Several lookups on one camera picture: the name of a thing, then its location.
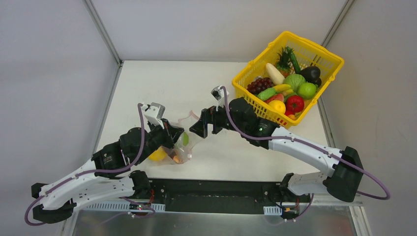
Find yellow toy lemon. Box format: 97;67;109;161
268;100;286;114
148;147;167;162

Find pale green toy cabbage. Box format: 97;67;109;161
182;132;189;147

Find clear zip top bag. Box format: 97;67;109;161
148;110;202;165

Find toy steak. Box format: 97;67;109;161
162;147;182;164

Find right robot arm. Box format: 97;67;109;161
189;98;363;203

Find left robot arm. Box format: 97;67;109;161
25;119;184;226

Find toy purple grapes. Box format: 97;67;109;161
246;77;274;95

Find small green toy vegetable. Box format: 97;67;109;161
257;87;276;101

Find toy watermelon slice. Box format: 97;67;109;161
265;93;284;104

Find white toy radish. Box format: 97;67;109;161
265;63;285;85

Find toy banana bunch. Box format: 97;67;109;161
273;84;294;97

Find toy orange fruit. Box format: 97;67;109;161
287;114;297;120

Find red toy tomato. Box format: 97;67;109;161
285;95;305;113

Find toy pineapple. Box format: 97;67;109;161
275;47;293;78

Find toy cucumber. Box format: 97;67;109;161
286;46;301;74

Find green toy apple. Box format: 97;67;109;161
297;83;317;100

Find toy eggplant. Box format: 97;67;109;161
300;66;322;87

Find yellow plastic basket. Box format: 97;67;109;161
232;31;344;128

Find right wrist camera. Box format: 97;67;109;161
211;86;229;111

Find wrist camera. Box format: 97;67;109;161
211;86;229;111
141;102;165;128

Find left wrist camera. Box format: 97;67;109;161
141;102;165;128

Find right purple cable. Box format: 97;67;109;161
220;86;391;201

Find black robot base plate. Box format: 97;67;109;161
119;171;312;216

